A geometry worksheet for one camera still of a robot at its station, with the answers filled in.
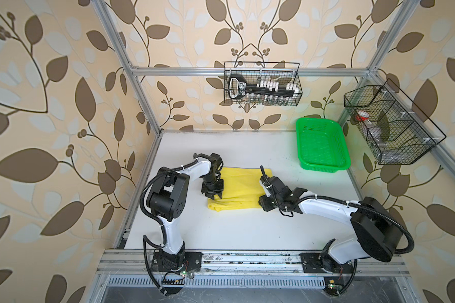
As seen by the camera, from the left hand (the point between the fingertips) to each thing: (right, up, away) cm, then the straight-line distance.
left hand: (221, 195), depth 91 cm
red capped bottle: (+62, +37, -10) cm, 73 cm away
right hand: (+21, -3, -3) cm, 21 cm away
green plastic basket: (+60, +25, +25) cm, 70 cm away
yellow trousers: (+10, +2, +2) cm, 11 cm away
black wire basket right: (+70, +29, -19) cm, 78 cm away
